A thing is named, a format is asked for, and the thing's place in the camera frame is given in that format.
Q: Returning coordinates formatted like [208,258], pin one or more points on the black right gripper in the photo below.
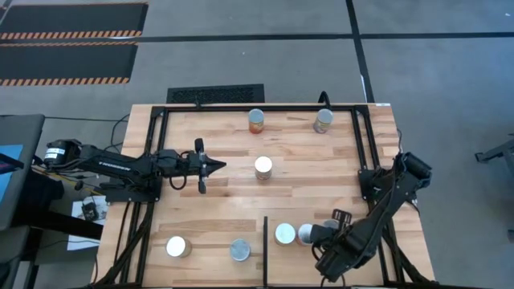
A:
[337,238]

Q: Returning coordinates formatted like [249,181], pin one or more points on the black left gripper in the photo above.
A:
[198,164]

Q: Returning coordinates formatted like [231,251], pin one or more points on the red can white beans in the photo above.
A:
[304,234]

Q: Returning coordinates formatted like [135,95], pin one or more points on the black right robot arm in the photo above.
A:
[385,212]

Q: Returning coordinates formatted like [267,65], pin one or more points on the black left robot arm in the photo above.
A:
[112,166]

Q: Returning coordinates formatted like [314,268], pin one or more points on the orange beans can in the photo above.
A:
[285,234]

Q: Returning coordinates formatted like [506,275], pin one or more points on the plain orange can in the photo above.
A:
[255,119]

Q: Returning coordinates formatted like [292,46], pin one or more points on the black floor vent grille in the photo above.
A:
[215,94]

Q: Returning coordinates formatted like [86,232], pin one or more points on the blue tomato can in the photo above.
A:
[240,249]

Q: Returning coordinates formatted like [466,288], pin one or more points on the tin can silver lid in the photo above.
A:
[178,246]

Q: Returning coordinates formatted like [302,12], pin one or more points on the small black device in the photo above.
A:
[90,211]

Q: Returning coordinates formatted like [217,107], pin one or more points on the white paper sheet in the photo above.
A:
[78,241]

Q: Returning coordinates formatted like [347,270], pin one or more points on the black hazard-striped floor mat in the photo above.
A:
[72,18]
[68,62]

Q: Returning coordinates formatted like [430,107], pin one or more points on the black tripod leg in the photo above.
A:
[496,152]

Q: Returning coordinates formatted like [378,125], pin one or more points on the blue screen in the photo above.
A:
[9,168]

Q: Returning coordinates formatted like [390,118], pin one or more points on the black table rig frame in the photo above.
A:
[261,108]

